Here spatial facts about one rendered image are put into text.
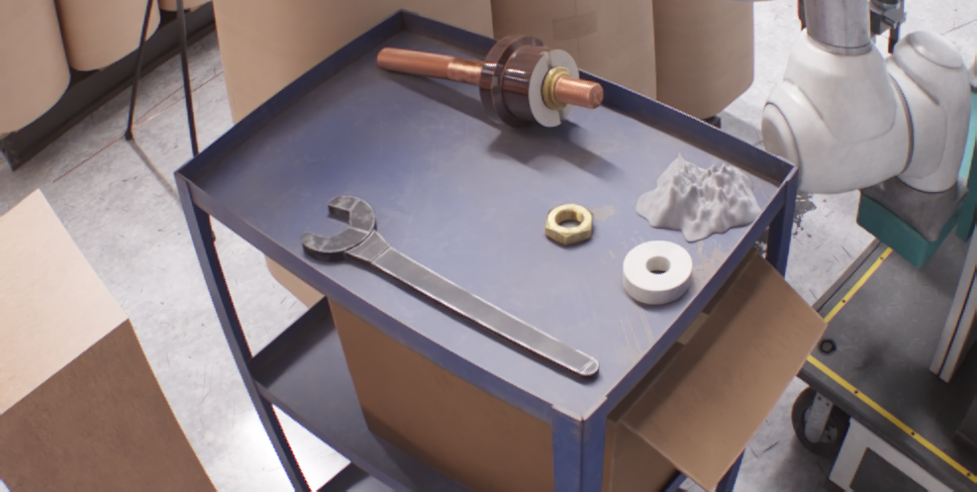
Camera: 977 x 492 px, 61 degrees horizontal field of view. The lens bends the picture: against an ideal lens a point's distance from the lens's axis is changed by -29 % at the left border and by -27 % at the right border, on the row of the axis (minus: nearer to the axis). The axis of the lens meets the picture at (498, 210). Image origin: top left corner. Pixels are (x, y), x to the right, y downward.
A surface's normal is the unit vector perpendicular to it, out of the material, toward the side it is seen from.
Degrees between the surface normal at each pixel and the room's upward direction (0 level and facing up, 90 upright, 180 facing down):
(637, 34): 90
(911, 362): 0
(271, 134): 0
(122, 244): 0
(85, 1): 90
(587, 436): 90
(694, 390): 26
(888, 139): 69
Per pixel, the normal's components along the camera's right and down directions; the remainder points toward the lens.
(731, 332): 0.28, -0.53
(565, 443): -0.63, 0.54
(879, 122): 0.29, 0.38
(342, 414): -0.07, -0.77
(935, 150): 0.22, 0.63
